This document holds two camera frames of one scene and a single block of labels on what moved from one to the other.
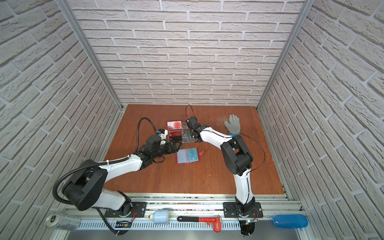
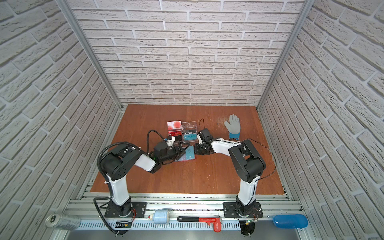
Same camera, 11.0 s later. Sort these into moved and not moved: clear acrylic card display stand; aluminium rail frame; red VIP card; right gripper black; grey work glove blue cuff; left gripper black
Moved: right gripper black; left gripper black
Not moved: grey work glove blue cuff; red VIP card; clear acrylic card display stand; aluminium rail frame
